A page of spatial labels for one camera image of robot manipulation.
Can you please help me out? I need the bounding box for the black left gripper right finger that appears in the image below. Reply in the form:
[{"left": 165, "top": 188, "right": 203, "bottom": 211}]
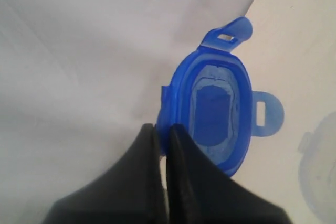
[{"left": 166, "top": 124, "right": 291, "bottom": 223}]

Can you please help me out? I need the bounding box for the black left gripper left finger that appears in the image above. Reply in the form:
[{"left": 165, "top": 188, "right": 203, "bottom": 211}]
[{"left": 43, "top": 124, "right": 168, "bottom": 224}]

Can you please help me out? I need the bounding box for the blue plastic lid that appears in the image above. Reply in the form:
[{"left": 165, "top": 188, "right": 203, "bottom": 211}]
[{"left": 156, "top": 17, "right": 285, "bottom": 176}]

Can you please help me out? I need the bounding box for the clear plastic tall container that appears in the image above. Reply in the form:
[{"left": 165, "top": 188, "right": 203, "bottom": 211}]
[{"left": 298, "top": 112, "right": 335, "bottom": 223}]

